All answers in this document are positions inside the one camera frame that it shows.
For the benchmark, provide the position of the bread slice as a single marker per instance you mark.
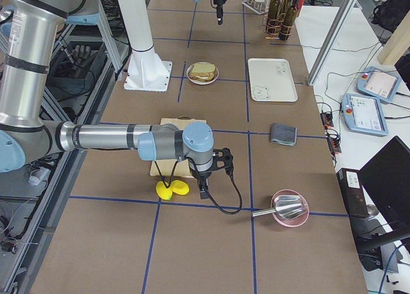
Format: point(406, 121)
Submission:
point(202, 69)
point(202, 79)

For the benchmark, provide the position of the cream bear tray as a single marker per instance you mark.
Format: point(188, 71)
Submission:
point(271, 80)

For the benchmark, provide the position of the bamboo cutting board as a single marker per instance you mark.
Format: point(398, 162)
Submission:
point(167, 149)

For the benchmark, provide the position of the yellow lemon upper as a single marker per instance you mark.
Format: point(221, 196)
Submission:
point(163, 192)

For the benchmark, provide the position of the dark wine bottle upper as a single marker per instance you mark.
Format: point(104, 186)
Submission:
point(276, 7)

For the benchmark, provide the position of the dark wine bottle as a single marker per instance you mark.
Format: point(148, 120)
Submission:
point(276, 7)
point(290, 13)

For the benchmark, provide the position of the dark wine bottle lower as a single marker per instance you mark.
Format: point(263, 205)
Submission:
point(290, 13)

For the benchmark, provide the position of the metal scoop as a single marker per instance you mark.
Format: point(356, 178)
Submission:
point(285, 207)

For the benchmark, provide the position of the grey folded cloth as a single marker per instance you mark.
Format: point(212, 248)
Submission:
point(283, 134)

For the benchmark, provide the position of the pink bowl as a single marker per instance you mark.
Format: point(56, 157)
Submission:
point(291, 223)

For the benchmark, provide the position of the black computer box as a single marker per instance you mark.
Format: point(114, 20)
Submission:
point(352, 193)

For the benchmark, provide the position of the teach pendant far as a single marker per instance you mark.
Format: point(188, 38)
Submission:
point(378, 83)

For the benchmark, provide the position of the teach pendant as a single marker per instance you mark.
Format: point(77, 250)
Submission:
point(363, 114)
point(378, 83)

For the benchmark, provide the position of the teach pendant near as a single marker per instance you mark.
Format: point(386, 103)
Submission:
point(363, 114)

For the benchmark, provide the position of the black monitor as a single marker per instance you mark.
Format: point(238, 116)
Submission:
point(385, 178)

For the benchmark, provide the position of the copper wire bottle rack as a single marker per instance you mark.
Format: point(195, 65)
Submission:
point(279, 28)

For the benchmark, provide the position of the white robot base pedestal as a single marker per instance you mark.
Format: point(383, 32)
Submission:
point(146, 70)

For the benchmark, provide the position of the aluminium frame post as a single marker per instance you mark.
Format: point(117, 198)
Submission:
point(336, 26)

